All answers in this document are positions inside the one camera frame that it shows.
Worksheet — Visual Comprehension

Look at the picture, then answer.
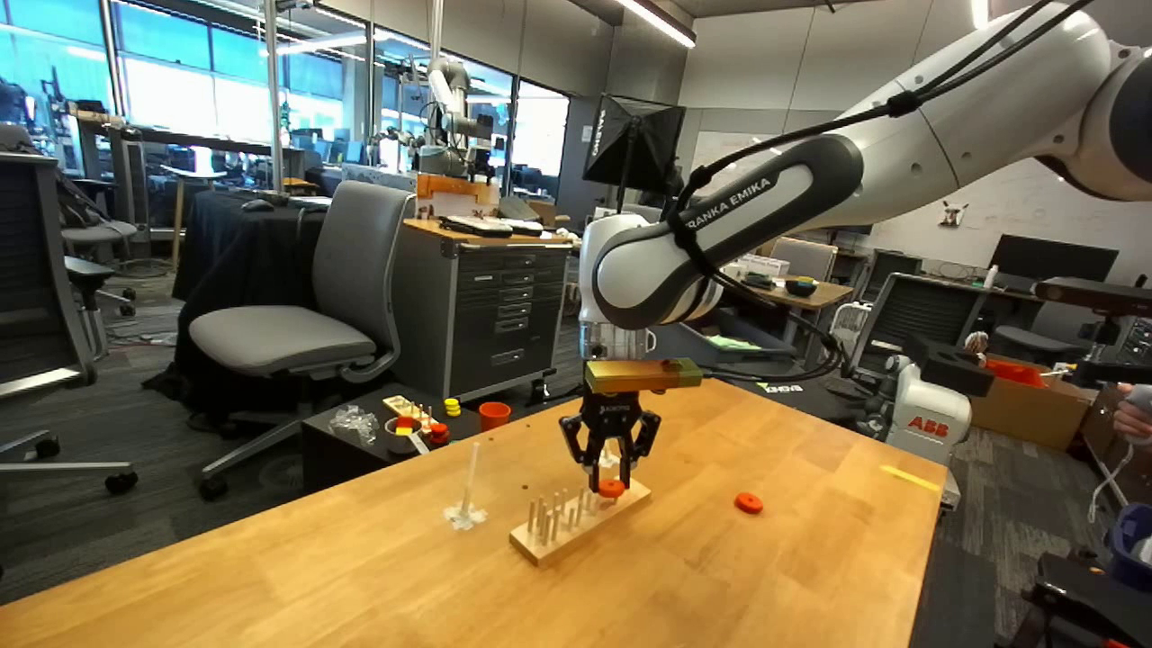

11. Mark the orange item on box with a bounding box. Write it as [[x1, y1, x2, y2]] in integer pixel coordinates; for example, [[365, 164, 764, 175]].
[[983, 353, 1050, 389]]

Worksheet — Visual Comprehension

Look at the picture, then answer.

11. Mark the grey office chair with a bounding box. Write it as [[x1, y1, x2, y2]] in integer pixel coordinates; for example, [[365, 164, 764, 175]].
[[183, 175, 422, 504]]

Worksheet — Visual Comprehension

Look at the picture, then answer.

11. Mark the black draped cloth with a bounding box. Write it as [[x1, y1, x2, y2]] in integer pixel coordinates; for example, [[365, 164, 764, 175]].
[[141, 186, 334, 416]]

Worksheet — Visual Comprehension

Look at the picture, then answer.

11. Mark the grey metal cabinet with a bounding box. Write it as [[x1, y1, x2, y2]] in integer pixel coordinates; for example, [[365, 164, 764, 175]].
[[393, 215, 575, 406]]

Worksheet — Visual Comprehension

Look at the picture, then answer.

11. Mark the black side table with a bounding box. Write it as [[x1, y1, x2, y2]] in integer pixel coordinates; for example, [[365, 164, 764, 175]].
[[297, 377, 557, 492]]

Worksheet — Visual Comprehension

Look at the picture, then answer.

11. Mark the wooden base with metal rods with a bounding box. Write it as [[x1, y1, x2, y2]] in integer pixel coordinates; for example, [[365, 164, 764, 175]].
[[506, 475, 656, 570]]

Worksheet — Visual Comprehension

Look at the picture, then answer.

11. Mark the white machine housing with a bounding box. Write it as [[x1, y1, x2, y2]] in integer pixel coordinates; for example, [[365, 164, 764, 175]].
[[884, 353, 981, 469]]

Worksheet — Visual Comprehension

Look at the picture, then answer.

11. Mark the yellow tape strip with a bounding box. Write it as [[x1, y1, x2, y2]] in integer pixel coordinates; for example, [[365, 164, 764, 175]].
[[880, 460, 948, 496]]

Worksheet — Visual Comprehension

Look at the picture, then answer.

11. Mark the large cardboard box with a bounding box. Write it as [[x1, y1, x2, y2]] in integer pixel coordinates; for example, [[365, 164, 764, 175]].
[[968, 368, 1098, 458]]

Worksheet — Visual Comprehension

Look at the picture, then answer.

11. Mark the dark desk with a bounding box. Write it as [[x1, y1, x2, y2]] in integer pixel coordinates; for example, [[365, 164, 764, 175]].
[[1032, 275, 1152, 322]]

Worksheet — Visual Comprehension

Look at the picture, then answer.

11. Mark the yellow wrist camera box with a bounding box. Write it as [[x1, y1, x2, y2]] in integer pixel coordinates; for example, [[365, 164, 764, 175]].
[[584, 356, 711, 400]]

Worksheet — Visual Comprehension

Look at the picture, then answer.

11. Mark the ceiling light strip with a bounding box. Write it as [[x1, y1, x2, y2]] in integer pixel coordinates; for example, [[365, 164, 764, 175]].
[[611, 0, 702, 55]]

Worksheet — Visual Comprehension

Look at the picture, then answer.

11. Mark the large black monitor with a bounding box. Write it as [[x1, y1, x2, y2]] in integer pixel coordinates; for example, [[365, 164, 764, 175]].
[[992, 229, 1125, 293]]

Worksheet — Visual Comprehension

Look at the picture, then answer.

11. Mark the dark framed screen panel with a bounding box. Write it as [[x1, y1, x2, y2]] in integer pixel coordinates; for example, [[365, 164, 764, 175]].
[[854, 269, 1001, 377]]

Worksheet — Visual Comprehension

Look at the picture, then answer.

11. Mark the blue bin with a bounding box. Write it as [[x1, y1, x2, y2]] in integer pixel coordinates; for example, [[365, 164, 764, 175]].
[[1106, 500, 1152, 595]]

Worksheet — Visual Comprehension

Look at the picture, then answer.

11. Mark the flat keyboard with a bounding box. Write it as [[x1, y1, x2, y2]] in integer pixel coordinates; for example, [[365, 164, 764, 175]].
[[437, 209, 550, 242]]

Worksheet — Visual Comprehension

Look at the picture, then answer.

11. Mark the black mesh office chair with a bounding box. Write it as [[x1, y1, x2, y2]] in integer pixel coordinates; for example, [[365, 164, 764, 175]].
[[0, 152, 143, 500]]

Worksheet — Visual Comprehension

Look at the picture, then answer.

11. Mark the patterned wooden card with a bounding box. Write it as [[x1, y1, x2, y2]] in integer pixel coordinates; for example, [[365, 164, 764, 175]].
[[377, 392, 443, 436]]

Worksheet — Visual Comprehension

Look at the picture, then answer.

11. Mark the black equipment stand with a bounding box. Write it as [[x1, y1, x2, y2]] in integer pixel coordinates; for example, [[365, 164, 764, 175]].
[[1024, 551, 1152, 648]]

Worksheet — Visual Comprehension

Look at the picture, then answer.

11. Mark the black softbox on stand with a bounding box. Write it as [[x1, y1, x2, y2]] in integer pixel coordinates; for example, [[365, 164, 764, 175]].
[[580, 90, 690, 392]]

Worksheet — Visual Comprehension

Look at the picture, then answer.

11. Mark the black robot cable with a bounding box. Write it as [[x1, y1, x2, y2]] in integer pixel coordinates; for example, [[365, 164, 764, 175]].
[[662, 0, 1096, 386]]

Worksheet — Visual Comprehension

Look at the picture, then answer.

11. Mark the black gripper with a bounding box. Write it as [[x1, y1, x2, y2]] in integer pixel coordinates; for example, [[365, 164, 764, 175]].
[[557, 389, 668, 496]]

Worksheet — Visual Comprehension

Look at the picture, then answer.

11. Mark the clear plastic piece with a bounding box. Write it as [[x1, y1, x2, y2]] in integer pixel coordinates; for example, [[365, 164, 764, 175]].
[[323, 400, 381, 445]]

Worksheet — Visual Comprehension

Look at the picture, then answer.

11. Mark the small cardboard box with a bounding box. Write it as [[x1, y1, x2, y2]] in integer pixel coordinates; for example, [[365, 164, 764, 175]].
[[411, 169, 506, 222]]

